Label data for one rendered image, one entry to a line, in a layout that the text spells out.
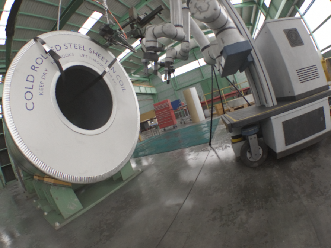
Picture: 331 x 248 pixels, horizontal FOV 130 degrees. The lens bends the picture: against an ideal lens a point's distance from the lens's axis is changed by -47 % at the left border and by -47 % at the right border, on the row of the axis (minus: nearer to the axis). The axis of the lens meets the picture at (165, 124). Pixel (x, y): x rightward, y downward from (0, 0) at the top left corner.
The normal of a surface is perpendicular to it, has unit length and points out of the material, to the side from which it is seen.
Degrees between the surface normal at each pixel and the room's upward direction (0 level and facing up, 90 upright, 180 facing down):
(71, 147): 90
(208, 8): 99
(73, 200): 90
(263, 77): 90
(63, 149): 90
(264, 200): 0
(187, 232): 0
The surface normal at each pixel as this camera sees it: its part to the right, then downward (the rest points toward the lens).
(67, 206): 0.85, -0.26
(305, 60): -0.32, 0.12
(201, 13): -0.63, 0.39
